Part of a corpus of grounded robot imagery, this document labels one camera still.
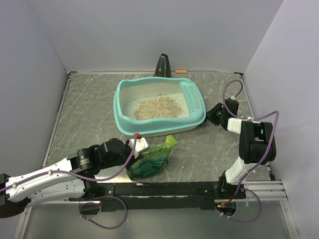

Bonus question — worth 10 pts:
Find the small orange block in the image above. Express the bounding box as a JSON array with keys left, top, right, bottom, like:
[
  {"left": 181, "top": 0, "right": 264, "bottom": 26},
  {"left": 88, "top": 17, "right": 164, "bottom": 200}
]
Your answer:
[{"left": 175, "top": 70, "right": 187, "bottom": 74}]

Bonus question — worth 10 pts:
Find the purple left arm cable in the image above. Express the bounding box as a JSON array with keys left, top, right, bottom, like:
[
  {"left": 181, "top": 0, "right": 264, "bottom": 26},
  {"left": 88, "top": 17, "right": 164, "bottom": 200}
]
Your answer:
[{"left": 0, "top": 138, "right": 128, "bottom": 229}]

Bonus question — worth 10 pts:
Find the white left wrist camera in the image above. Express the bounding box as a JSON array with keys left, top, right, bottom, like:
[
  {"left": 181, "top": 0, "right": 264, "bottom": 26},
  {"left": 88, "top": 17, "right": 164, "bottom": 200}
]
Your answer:
[{"left": 129, "top": 133, "right": 149, "bottom": 158}]

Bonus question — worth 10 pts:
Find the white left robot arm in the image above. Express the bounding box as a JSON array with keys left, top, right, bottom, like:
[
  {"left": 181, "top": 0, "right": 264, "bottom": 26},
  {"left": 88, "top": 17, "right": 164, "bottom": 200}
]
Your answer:
[{"left": 0, "top": 138, "right": 139, "bottom": 218}]

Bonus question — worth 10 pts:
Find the black metronome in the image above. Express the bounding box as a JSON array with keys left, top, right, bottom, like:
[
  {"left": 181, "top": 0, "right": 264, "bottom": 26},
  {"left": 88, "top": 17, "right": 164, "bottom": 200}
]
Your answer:
[{"left": 154, "top": 53, "right": 171, "bottom": 78}]

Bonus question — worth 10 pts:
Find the teal litter box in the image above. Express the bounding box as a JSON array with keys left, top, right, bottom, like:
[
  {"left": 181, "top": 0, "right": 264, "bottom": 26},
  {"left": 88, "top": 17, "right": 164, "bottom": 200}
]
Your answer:
[{"left": 113, "top": 77, "right": 206, "bottom": 137}]

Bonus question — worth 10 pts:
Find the green litter bag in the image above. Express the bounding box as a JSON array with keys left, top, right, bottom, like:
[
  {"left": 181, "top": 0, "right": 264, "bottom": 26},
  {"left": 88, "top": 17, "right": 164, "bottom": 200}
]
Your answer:
[{"left": 127, "top": 135, "right": 177, "bottom": 180}]

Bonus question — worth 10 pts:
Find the cat litter pile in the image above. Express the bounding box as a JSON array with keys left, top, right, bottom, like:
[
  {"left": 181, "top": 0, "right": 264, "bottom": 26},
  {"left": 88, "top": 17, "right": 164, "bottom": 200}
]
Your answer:
[{"left": 133, "top": 94, "right": 184, "bottom": 120}]

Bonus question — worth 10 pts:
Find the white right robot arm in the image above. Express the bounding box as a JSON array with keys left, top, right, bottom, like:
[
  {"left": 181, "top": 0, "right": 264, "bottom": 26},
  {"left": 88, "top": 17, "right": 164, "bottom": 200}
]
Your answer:
[{"left": 206, "top": 99, "right": 277, "bottom": 198}]

